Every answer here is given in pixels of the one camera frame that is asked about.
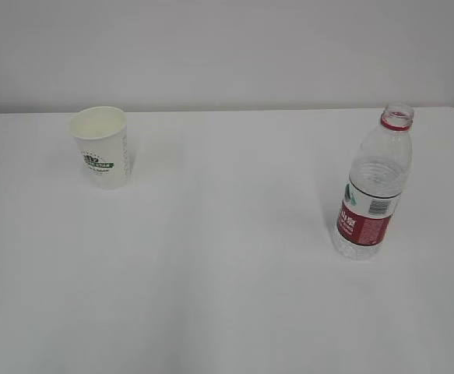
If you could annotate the white paper cup green logo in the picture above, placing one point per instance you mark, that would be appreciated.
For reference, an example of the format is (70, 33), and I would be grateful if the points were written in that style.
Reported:
(101, 136)

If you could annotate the clear water bottle red label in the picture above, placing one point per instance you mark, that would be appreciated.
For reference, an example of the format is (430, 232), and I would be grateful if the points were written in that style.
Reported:
(376, 180)

